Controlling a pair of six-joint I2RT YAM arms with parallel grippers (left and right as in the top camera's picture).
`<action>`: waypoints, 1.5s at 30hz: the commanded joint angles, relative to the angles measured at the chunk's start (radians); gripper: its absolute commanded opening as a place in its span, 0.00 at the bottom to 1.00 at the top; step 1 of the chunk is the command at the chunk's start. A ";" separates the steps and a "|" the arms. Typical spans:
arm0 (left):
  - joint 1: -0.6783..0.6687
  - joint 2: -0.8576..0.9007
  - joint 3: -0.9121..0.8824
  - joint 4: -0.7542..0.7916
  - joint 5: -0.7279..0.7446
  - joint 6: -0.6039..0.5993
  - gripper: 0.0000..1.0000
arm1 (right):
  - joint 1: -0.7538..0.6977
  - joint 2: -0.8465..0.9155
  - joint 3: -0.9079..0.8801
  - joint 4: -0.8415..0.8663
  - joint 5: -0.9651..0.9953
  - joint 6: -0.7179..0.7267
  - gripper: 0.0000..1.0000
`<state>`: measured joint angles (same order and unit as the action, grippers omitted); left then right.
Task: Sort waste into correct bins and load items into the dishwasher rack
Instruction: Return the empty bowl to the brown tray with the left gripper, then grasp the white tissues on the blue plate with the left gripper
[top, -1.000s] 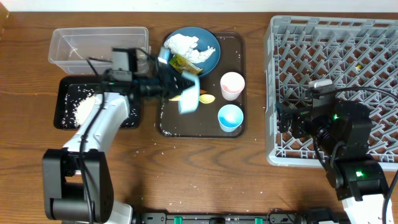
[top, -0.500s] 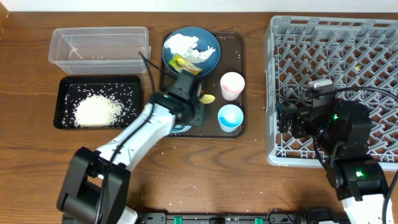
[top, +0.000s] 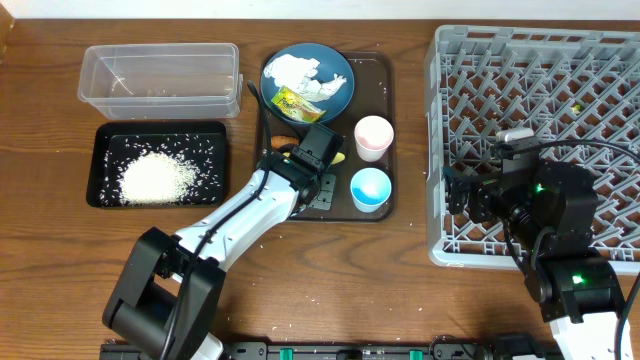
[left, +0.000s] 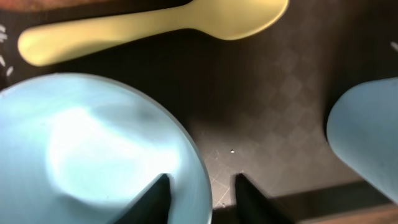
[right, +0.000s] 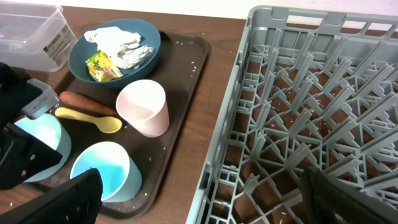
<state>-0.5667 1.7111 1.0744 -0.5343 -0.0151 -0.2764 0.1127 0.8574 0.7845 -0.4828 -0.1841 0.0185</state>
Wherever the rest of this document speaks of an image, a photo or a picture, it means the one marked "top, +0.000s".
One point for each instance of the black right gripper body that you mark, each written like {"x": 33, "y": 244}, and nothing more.
{"x": 488, "y": 205}

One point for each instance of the light blue plastic cup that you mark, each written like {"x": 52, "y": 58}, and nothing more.
{"x": 370, "y": 189}

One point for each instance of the white tissue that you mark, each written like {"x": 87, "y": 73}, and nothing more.
{"x": 299, "y": 75}

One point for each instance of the yellow green snack wrapper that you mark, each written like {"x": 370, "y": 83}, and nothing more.
{"x": 295, "y": 107}

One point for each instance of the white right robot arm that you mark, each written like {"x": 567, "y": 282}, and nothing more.
{"x": 548, "y": 208}

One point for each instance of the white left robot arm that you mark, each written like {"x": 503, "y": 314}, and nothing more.
{"x": 167, "y": 294}

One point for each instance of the black food waste tray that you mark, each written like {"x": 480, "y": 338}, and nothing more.
{"x": 202, "y": 143}

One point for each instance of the grey dishwasher rack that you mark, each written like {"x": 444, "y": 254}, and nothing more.
{"x": 578, "y": 90}

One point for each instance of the clear plastic waste bin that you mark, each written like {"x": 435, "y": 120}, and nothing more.
{"x": 162, "y": 81}

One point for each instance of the yellow plastic spoon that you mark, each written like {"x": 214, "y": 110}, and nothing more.
{"x": 287, "y": 149}

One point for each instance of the dark brown serving tray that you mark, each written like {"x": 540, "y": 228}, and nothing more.
{"x": 373, "y": 96}

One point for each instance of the orange carrot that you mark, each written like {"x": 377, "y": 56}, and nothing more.
{"x": 281, "y": 141}

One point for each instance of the pink plastic cup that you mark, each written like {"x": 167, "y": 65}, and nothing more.
{"x": 373, "y": 135}

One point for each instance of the dark blue plate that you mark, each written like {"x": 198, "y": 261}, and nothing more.
{"x": 332, "y": 62}

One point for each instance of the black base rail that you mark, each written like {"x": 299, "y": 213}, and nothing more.
{"x": 444, "y": 347}

